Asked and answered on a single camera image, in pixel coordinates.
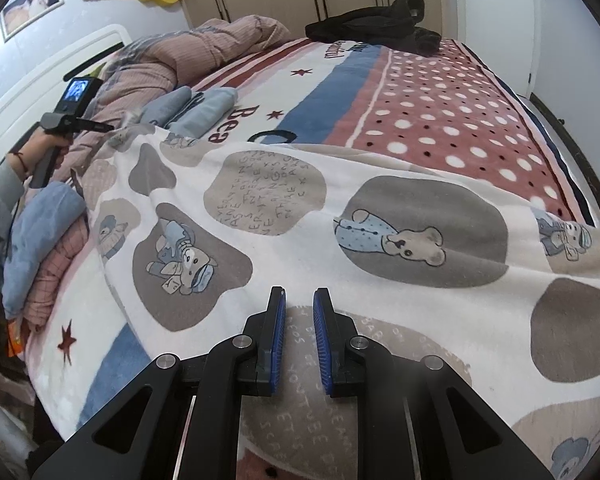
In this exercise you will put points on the grey blue rolled cloth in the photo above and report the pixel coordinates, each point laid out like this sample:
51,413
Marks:
167,105

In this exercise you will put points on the dark baseboard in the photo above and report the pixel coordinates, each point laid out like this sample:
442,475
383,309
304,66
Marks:
590,180

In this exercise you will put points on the dark jacket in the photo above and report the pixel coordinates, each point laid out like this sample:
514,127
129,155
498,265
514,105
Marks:
365,25

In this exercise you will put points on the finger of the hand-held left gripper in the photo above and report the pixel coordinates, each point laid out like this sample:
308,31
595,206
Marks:
95,125

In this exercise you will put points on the orange item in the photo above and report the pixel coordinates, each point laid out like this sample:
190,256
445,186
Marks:
15,342

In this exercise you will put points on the framed wall photo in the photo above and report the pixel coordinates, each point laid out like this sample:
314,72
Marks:
30,7

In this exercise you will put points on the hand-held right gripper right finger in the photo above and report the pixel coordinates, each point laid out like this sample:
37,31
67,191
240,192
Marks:
322,345

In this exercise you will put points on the white bear-print blanket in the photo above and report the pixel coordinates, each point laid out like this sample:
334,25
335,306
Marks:
405,285

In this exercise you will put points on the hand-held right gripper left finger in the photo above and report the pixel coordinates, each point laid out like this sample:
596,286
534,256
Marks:
278,340

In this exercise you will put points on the folded blue clothes pile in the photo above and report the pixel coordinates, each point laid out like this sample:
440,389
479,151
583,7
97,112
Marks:
40,230

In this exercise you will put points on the pink striped quilt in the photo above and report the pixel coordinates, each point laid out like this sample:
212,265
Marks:
180,55

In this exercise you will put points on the white bed headboard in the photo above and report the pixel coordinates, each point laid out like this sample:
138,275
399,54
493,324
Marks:
55,65

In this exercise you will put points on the white door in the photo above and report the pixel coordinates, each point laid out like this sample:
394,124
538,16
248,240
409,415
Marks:
500,20

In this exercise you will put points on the person's left hand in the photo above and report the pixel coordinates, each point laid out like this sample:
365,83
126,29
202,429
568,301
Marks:
30,149

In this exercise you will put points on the person's left forearm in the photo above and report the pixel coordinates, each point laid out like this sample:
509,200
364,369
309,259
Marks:
0,200

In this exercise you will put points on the striped dotted blanket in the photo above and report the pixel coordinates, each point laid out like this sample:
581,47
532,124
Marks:
430,110

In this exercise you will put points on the light blue rolled cloth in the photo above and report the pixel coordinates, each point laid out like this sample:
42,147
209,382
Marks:
205,110

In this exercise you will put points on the pink plaid cloth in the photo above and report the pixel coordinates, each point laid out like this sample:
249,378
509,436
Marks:
55,275

